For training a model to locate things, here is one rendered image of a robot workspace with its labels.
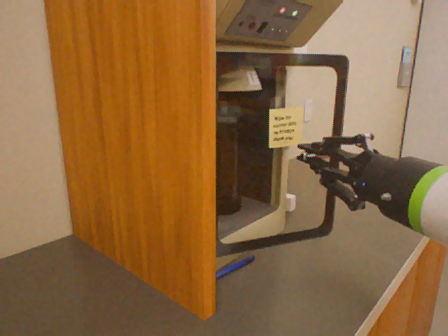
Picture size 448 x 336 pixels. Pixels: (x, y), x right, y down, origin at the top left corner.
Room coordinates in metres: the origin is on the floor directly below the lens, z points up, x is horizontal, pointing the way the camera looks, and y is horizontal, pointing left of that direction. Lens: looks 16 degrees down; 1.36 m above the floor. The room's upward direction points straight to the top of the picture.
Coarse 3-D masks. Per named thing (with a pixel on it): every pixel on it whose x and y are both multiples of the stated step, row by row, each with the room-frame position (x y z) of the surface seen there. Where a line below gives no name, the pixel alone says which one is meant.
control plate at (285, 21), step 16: (256, 0) 0.60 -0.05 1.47; (272, 0) 0.63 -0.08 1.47; (288, 0) 0.66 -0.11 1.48; (240, 16) 0.61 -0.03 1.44; (256, 16) 0.64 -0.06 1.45; (272, 16) 0.67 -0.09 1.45; (288, 16) 0.70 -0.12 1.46; (304, 16) 0.73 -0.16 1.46; (240, 32) 0.65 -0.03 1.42; (272, 32) 0.71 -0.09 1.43; (288, 32) 0.74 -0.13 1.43
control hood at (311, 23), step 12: (216, 0) 0.59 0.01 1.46; (228, 0) 0.57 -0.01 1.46; (240, 0) 0.58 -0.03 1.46; (300, 0) 0.68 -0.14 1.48; (312, 0) 0.71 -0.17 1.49; (324, 0) 0.73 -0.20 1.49; (336, 0) 0.76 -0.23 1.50; (216, 12) 0.59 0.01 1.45; (228, 12) 0.59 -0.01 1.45; (312, 12) 0.74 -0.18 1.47; (324, 12) 0.77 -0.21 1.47; (216, 24) 0.59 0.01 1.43; (228, 24) 0.61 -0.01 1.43; (300, 24) 0.75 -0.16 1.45; (312, 24) 0.78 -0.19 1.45; (216, 36) 0.62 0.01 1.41; (228, 36) 0.64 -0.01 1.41; (240, 36) 0.66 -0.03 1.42; (300, 36) 0.79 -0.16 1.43; (312, 36) 0.82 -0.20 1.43
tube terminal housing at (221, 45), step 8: (216, 40) 0.66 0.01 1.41; (216, 48) 0.66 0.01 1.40; (224, 48) 0.67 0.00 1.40; (232, 48) 0.69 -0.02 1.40; (240, 48) 0.71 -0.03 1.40; (248, 48) 0.73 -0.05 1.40; (256, 48) 0.75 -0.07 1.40; (264, 48) 0.77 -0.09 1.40; (272, 48) 0.79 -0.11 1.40; (280, 48) 0.81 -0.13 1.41; (288, 48) 0.84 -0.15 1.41; (224, 256) 0.68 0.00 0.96; (232, 256) 0.70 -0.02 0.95; (216, 264) 0.66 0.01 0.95; (224, 264) 0.67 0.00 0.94
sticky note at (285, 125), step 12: (288, 108) 0.68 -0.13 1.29; (300, 108) 0.69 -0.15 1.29; (276, 120) 0.67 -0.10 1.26; (288, 120) 0.68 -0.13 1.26; (300, 120) 0.69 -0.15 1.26; (276, 132) 0.67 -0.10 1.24; (288, 132) 0.68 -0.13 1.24; (300, 132) 0.69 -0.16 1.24; (276, 144) 0.67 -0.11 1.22; (288, 144) 0.68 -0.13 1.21
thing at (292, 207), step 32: (224, 64) 0.63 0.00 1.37; (256, 64) 0.65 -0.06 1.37; (288, 64) 0.67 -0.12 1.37; (320, 64) 0.70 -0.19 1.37; (224, 96) 0.63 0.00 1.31; (256, 96) 0.65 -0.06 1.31; (288, 96) 0.68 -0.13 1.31; (320, 96) 0.70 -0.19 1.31; (224, 128) 0.63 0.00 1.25; (256, 128) 0.65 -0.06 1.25; (320, 128) 0.70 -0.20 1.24; (224, 160) 0.63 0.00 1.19; (256, 160) 0.65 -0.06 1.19; (288, 160) 0.68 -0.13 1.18; (224, 192) 0.63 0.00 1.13; (256, 192) 0.65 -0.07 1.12; (288, 192) 0.68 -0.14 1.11; (320, 192) 0.71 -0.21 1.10; (224, 224) 0.63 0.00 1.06; (256, 224) 0.65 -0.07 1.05; (288, 224) 0.68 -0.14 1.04; (320, 224) 0.71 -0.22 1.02
